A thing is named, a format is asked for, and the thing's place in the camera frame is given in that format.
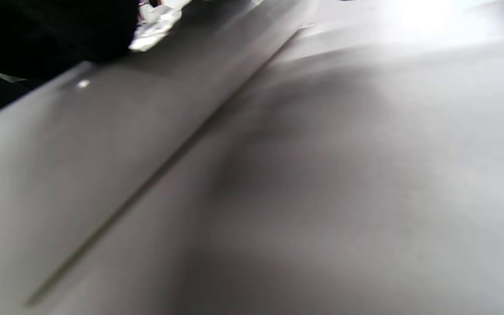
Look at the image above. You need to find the person's right hand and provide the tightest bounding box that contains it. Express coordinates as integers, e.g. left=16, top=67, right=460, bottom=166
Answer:
left=0, top=0, right=141, bottom=125

